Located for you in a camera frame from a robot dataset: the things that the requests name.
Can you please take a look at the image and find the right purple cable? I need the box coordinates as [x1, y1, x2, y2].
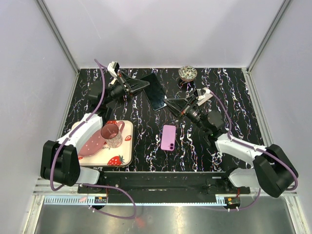
[202, 90, 300, 212]

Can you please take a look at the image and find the right aluminium frame post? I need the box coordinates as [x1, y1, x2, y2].
[246, 0, 293, 73]

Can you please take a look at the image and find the aluminium frame post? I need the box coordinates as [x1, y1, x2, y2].
[35, 0, 80, 71]
[246, 0, 293, 73]

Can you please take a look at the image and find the pink polka dot plate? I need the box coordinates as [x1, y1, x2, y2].
[78, 130, 105, 157]

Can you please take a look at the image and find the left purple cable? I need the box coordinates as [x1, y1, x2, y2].
[50, 58, 137, 219]

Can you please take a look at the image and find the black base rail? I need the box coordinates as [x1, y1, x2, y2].
[77, 170, 251, 205]

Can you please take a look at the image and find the patterned ceramic bowl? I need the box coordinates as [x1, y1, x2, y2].
[178, 65, 197, 82]

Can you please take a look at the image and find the purple smartphone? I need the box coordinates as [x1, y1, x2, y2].
[160, 125, 176, 151]

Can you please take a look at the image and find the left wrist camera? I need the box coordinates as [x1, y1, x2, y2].
[107, 61, 119, 78]

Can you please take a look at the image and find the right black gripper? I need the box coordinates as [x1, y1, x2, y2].
[163, 95, 209, 133]

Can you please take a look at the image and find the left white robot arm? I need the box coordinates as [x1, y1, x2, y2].
[40, 72, 150, 193]

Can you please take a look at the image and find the strawberry print tray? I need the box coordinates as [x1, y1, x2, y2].
[78, 120, 134, 167]

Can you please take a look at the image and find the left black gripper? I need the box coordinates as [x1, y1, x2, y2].
[103, 71, 150, 105]

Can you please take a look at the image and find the left aluminium frame post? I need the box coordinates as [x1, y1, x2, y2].
[35, 0, 80, 71]

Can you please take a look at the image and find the purple cable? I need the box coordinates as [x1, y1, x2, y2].
[50, 58, 137, 219]
[202, 90, 300, 212]

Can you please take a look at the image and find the pink phone case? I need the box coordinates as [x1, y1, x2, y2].
[197, 87, 213, 106]

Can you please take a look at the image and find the black smartphone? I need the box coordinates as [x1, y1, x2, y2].
[140, 73, 167, 111]

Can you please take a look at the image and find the pink glass mug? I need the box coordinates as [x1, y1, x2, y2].
[100, 121, 125, 148]

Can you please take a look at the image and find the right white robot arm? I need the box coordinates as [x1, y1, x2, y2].
[164, 89, 298, 198]

